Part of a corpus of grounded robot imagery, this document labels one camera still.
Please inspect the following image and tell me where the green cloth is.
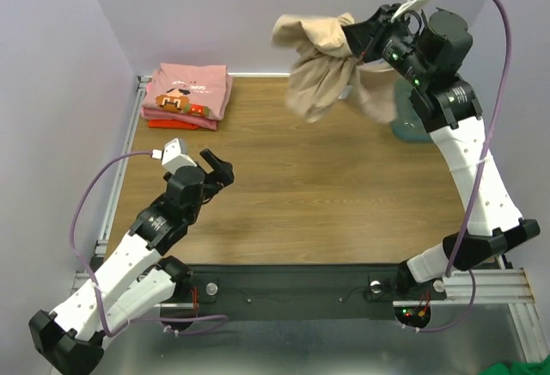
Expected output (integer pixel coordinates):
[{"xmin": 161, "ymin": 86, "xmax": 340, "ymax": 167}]
[{"xmin": 480, "ymin": 359, "xmax": 549, "ymax": 375}]

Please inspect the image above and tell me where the aluminium table frame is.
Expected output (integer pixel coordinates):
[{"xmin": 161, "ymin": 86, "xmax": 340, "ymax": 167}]
[{"xmin": 70, "ymin": 74, "xmax": 539, "ymax": 375}]

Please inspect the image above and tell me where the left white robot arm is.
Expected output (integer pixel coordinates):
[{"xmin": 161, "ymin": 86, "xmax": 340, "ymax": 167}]
[{"xmin": 28, "ymin": 139, "xmax": 235, "ymax": 374}]

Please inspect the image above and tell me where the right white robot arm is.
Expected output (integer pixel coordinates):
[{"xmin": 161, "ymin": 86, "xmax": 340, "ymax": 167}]
[{"xmin": 343, "ymin": 5, "xmax": 541, "ymax": 298}]

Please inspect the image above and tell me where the red folded t shirt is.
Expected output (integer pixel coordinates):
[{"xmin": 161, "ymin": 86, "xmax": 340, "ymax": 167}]
[{"xmin": 148, "ymin": 120, "xmax": 199, "ymax": 130}]

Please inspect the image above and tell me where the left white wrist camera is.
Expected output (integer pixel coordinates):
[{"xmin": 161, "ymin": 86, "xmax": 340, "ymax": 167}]
[{"xmin": 151, "ymin": 138, "xmax": 198, "ymax": 175}]

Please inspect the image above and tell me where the pink printed folded t shirt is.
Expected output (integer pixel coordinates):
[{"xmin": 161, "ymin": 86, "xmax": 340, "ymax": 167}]
[{"xmin": 144, "ymin": 63, "xmax": 231, "ymax": 120}]

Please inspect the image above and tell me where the beige t shirt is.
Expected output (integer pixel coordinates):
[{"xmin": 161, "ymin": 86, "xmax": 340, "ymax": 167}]
[{"xmin": 271, "ymin": 13, "xmax": 400, "ymax": 123}]

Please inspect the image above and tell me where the teal plastic bin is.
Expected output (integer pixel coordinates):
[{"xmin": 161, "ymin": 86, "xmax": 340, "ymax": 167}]
[{"xmin": 390, "ymin": 78, "xmax": 431, "ymax": 143}]

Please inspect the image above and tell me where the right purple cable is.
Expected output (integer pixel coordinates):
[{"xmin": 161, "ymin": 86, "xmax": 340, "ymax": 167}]
[{"xmin": 401, "ymin": 0, "xmax": 515, "ymax": 334}]

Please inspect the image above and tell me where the plain pink folded t shirt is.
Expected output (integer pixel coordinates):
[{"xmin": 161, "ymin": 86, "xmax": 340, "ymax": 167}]
[{"xmin": 140, "ymin": 74, "xmax": 234, "ymax": 132}]

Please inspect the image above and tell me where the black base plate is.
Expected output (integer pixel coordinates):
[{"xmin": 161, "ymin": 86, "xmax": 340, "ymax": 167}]
[{"xmin": 160, "ymin": 263, "xmax": 446, "ymax": 321}]

